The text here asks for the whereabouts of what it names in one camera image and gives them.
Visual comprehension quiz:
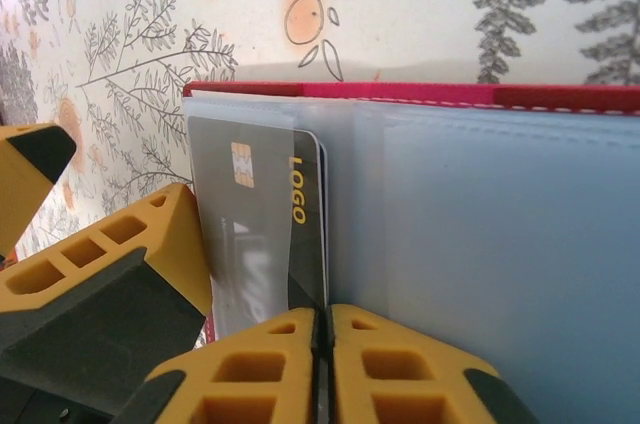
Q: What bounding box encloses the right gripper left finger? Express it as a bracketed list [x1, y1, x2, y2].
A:
[113, 306, 321, 424]

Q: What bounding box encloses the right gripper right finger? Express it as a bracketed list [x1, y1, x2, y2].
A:
[325, 302, 542, 424]

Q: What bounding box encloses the black card yellow logo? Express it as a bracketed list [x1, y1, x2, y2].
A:
[187, 116, 329, 340]

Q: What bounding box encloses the red card holder wallet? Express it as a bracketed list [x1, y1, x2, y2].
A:
[182, 81, 640, 424]

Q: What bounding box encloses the floral pattern table mat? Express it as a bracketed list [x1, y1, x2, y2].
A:
[0, 0, 640, 350]

